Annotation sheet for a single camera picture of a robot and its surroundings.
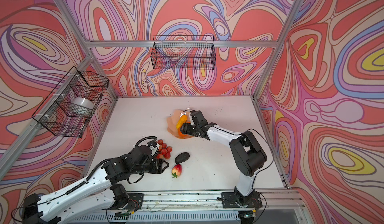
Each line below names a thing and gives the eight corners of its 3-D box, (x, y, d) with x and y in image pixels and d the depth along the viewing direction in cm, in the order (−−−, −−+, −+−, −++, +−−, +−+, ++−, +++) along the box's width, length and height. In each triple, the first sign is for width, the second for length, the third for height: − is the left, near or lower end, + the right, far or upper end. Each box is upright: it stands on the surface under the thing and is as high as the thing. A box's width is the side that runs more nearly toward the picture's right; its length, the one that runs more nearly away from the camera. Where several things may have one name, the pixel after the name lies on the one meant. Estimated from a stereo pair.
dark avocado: (177, 165, 86) (176, 163, 83) (173, 160, 88) (173, 158, 86) (190, 157, 89) (190, 155, 87) (186, 152, 92) (186, 149, 89)
